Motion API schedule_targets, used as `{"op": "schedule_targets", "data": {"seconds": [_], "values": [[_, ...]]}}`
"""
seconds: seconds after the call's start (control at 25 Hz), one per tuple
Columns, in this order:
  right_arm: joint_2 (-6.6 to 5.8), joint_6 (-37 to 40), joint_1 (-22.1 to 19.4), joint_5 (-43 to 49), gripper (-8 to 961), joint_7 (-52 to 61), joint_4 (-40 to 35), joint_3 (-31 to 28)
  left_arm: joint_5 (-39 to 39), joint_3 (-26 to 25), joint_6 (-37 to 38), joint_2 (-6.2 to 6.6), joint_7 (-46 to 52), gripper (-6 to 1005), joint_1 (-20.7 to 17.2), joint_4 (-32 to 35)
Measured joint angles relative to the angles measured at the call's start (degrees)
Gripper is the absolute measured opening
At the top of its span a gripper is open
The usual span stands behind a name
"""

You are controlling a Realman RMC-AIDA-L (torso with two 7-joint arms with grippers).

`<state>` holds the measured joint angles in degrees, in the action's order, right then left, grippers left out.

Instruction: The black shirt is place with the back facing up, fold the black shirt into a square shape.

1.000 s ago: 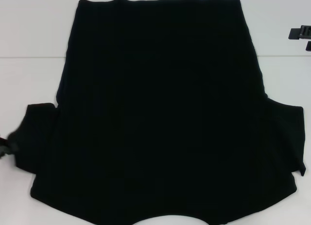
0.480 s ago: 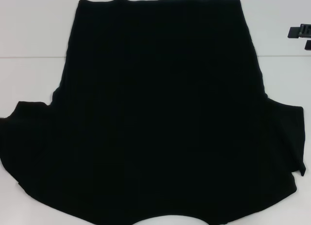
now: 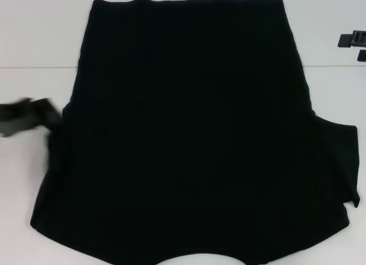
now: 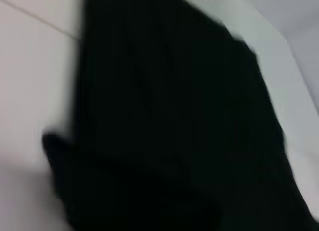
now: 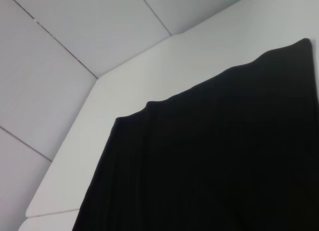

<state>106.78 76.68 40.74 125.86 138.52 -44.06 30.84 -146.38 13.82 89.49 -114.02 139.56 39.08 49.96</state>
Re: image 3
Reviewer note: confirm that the black shirt with FREE print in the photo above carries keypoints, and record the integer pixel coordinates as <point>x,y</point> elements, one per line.
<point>188,133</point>

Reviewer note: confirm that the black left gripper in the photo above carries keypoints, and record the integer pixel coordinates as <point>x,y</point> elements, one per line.
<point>14,116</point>

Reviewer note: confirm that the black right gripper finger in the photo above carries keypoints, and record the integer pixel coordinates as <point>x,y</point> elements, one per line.
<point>350,39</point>
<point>362,55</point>

